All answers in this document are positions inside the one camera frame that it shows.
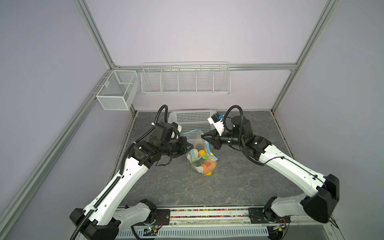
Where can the clear zip bag blue zipper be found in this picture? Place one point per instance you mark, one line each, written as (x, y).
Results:
(200, 144)

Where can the white perforated plastic basket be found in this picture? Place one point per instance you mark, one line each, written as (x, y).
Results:
(192, 120)

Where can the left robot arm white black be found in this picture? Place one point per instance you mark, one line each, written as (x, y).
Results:
(117, 189)

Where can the white mesh wall box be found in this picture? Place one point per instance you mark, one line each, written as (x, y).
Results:
(118, 91)

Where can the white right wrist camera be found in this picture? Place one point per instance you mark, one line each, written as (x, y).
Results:
(217, 121)

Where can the small yellow lemon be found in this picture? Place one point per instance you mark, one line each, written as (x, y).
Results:
(202, 153)

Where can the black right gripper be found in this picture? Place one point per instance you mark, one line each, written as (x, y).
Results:
(215, 140)

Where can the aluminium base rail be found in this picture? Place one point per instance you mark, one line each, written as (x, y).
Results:
(210, 217)

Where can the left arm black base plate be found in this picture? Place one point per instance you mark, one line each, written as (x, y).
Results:
(159, 217)

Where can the yellow peach with red spot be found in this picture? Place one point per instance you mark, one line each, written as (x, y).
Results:
(212, 164)

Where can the white vent grille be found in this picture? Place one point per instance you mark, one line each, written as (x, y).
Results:
(202, 233)

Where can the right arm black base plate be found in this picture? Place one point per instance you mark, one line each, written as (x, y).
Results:
(258, 215)

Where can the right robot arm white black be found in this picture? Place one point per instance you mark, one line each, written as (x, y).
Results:
(321, 193)

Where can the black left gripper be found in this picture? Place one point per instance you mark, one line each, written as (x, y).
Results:
(184, 149)

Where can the white wire wall shelf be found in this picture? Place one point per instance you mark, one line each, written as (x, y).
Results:
(186, 78)

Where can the orange tangerine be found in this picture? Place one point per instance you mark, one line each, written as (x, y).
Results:
(205, 169)

